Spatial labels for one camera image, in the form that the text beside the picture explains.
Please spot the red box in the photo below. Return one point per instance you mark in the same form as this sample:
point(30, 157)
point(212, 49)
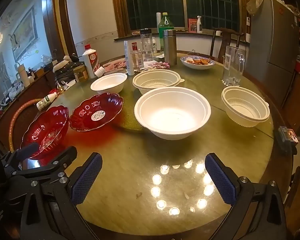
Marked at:
point(192, 25)

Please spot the small white cup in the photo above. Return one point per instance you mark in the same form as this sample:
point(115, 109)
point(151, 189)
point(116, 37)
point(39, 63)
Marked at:
point(100, 71)

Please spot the small card pack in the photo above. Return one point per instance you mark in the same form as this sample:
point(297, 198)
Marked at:
point(288, 135)

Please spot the white liquor bottle red label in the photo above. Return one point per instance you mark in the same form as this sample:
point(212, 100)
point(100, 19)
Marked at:
point(90, 60)

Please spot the gold ornament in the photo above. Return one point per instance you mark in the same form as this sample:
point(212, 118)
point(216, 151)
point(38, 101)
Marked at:
point(59, 87)

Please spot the white thermos mug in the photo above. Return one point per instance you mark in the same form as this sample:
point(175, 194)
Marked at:
point(22, 76)

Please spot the large white bowl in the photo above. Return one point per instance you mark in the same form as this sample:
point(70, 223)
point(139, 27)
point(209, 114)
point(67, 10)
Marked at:
point(172, 115)

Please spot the ribbed white bowl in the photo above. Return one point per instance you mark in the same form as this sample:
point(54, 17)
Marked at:
point(156, 80)
point(245, 107)

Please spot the glass pitcher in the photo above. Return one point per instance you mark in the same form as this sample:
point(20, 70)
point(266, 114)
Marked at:
point(233, 67)

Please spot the small white bowl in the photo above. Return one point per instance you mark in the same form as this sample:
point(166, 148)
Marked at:
point(108, 83)

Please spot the clear bottle with black lid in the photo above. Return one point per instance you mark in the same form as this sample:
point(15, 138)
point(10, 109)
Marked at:
point(147, 45)

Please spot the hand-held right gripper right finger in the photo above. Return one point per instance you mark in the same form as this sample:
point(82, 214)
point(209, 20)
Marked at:
point(221, 180)

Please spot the green plastic bottle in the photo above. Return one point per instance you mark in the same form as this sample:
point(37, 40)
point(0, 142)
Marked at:
point(165, 25)

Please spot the fried snacks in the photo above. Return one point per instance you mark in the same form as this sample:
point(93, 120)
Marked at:
point(200, 61)

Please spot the window with wooden frame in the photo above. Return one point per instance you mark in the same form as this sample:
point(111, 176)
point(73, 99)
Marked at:
point(145, 5)

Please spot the small glass bottle red cap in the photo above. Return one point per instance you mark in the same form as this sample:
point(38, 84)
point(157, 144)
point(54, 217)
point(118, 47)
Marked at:
point(138, 58)

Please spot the plastic bag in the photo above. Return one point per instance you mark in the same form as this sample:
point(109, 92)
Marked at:
point(255, 5)

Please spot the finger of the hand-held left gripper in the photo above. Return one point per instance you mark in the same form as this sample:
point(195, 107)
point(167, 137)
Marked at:
point(62, 156)
point(27, 150)

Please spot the white spray bottle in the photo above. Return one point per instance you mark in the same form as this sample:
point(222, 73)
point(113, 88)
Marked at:
point(199, 26)

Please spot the tray of meat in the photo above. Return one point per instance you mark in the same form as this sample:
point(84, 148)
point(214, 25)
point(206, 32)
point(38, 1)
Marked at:
point(115, 66)

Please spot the red glass plate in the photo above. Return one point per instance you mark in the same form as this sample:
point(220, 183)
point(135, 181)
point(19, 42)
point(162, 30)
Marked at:
point(47, 130)

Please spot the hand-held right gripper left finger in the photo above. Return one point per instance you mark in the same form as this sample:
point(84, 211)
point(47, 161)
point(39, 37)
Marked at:
point(86, 180)

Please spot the red plate with sticker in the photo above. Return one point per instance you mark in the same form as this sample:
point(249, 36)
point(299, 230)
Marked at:
point(90, 115)

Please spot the small white plastic bottle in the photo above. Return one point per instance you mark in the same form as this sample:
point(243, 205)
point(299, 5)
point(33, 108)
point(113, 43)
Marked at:
point(45, 102)

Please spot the blue patterned plate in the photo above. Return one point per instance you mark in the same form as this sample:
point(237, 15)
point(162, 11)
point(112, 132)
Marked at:
point(197, 67)

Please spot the dark jacket with fur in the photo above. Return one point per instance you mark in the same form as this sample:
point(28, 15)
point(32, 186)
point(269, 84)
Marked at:
point(65, 68)

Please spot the framed wall painting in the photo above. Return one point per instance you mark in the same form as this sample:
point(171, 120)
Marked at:
point(25, 33)

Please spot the steel thermos flask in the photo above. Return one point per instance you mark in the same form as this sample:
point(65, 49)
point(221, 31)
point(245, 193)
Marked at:
point(170, 47)

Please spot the wooden chair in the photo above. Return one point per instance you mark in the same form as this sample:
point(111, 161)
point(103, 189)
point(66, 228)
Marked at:
point(213, 43)

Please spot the grey refrigerator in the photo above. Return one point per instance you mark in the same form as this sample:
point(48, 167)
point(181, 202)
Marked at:
point(277, 42)

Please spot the white tube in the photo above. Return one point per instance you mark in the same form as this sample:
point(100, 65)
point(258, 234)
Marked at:
point(129, 60)

